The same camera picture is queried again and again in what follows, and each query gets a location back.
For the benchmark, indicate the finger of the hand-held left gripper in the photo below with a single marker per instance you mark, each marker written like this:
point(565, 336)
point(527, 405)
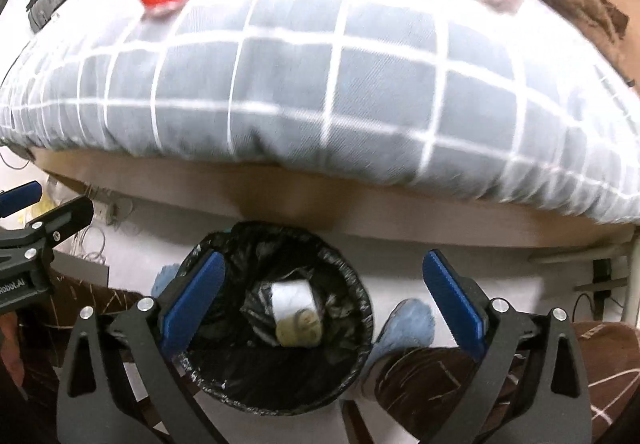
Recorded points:
point(17, 200)
point(65, 219)

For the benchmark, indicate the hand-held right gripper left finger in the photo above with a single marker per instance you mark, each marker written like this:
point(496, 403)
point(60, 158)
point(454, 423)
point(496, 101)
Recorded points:
point(192, 309)

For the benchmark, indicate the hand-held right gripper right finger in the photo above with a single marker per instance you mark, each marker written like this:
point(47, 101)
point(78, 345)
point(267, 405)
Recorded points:
point(457, 309)

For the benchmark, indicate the round bin with black bag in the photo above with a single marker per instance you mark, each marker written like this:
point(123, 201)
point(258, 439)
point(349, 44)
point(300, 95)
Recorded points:
point(330, 374)

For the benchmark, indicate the person's left hand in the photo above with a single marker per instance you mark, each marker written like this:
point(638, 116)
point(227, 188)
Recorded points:
point(10, 349)

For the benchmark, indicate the blue fluffy slipper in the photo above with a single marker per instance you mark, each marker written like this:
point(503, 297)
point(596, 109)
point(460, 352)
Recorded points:
point(405, 329)
point(167, 281)

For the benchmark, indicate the crumpled white tissue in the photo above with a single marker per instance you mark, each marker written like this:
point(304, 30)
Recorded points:
point(295, 311)

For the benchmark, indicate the person's right leg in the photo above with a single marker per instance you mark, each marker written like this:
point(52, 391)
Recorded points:
point(612, 374)

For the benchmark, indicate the bed with grey checked sheet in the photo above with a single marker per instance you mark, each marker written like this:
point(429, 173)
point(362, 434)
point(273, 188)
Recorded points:
point(320, 94)

